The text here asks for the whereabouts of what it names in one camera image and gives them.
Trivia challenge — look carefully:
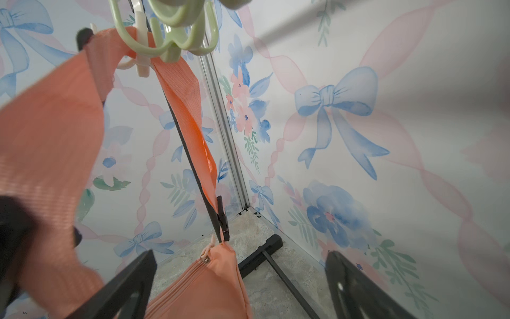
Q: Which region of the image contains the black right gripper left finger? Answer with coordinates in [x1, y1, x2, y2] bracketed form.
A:
[67, 250, 158, 319]

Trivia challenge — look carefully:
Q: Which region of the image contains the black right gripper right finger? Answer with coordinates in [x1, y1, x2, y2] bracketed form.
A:
[325, 251, 414, 319]

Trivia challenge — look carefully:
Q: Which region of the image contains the pink crossbody bag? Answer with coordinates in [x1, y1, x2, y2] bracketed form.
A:
[0, 27, 254, 319]

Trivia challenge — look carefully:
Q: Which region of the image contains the black clothes rack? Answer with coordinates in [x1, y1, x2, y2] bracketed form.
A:
[75, 27, 321, 319]

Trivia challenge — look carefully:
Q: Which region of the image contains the white hook leftmost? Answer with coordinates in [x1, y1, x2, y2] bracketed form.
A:
[114, 1, 151, 78]

